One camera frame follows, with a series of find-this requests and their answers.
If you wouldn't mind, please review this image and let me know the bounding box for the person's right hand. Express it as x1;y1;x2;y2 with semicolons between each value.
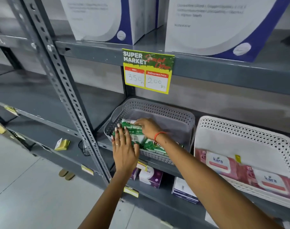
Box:
134;118;165;141

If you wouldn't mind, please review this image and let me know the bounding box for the person's left hand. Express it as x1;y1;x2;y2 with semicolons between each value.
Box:
111;124;140;174

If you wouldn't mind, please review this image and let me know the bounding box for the green white packet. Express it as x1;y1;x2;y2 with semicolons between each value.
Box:
140;139;171;157
112;119;147;148

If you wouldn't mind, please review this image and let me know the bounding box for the person's right forearm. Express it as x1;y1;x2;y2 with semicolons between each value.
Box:
155;133;284;229

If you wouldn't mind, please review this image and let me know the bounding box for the person's left forearm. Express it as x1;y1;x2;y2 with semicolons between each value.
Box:
78;170;136;229

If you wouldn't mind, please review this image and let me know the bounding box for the red wrist band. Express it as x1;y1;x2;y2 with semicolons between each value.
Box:
154;131;167;142

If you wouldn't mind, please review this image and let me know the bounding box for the small purple box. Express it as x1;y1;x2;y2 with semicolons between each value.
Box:
130;167;140;181

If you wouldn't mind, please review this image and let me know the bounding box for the grey perforated plastic basket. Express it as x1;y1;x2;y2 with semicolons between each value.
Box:
104;98;196;166

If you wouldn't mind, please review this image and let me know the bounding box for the purple white tissue box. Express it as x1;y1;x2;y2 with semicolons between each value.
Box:
139;165;164;189

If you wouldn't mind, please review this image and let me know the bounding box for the large yellow green price card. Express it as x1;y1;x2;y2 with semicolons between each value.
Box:
122;48;175;95

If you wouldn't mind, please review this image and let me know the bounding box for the flat white purple box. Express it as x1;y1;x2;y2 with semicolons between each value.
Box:
171;177;200;204

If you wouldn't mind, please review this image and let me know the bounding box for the pink wipes packet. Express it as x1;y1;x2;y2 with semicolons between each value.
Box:
195;148;240;181
238;164;290;201

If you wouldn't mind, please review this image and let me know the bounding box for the grey slotted metal shelf rack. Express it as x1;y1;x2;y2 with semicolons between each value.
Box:
0;0;290;229

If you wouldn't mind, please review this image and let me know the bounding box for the white perforated plastic basket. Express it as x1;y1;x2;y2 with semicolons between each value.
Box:
193;115;290;212

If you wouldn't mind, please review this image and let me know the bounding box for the white blue cardboard box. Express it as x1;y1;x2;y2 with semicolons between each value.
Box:
59;0;160;45
164;0;290;63

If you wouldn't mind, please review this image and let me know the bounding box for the black cable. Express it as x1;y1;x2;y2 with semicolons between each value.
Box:
78;139;91;157

